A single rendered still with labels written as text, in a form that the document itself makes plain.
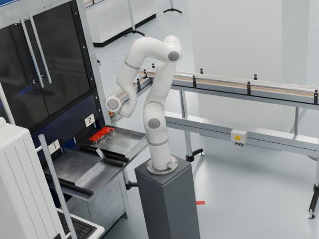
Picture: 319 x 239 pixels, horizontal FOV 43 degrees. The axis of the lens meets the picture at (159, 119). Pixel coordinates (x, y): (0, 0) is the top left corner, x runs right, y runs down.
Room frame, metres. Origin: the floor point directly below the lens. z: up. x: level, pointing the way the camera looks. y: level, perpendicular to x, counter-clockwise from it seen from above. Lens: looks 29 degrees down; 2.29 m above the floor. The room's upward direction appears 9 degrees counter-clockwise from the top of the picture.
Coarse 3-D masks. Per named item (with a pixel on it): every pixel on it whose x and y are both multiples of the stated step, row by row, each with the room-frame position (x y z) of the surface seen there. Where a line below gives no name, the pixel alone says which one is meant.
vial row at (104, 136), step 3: (108, 129) 2.42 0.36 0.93; (111, 129) 2.43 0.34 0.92; (105, 132) 2.39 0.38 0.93; (111, 132) 2.42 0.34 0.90; (102, 135) 2.36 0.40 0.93; (105, 135) 2.37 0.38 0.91; (96, 138) 2.33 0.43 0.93; (99, 138) 2.33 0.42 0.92; (102, 138) 2.35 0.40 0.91; (105, 138) 2.37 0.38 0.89; (96, 141) 2.30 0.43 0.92; (99, 141) 2.32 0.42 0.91; (102, 141) 2.34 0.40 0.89; (96, 144) 2.30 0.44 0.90; (99, 144) 2.32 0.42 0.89
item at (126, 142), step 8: (112, 128) 2.49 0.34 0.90; (120, 128) 2.44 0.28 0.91; (112, 136) 2.40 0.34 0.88; (120, 136) 2.39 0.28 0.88; (128, 136) 2.37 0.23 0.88; (136, 136) 2.35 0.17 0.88; (144, 136) 2.32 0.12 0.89; (104, 144) 2.31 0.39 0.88; (112, 144) 2.30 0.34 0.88; (120, 144) 2.28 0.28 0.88; (128, 144) 2.27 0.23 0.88; (136, 144) 2.20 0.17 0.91; (112, 152) 2.16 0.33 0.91; (120, 152) 2.19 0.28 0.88; (128, 152) 2.13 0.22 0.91
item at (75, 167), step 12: (60, 156) 2.25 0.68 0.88; (72, 156) 2.22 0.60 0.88; (84, 156) 2.19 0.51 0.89; (96, 156) 2.13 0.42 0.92; (60, 168) 2.11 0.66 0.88; (72, 168) 2.09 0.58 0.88; (84, 168) 2.07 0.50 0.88; (96, 168) 2.04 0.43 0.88; (60, 180) 1.97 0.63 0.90; (72, 180) 1.97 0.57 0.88
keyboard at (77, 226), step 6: (60, 216) 1.73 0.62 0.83; (66, 222) 1.67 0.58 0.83; (78, 222) 1.65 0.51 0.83; (84, 222) 1.64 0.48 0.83; (66, 228) 1.62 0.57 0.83; (78, 228) 1.61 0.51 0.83; (84, 228) 1.60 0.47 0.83; (90, 228) 1.60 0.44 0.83; (96, 228) 1.60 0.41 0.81; (78, 234) 1.57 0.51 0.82; (84, 234) 1.56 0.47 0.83; (90, 234) 1.57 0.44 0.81
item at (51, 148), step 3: (57, 141) 2.18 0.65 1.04; (51, 144) 2.14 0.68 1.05; (57, 144) 2.18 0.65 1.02; (48, 147) 2.12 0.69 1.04; (51, 147) 2.13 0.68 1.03; (54, 147) 2.15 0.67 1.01; (57, 147) 2.17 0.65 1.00; (51, 150) 2.13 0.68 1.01; (54, 150) 2.15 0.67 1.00; (51, 153) 2.12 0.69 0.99
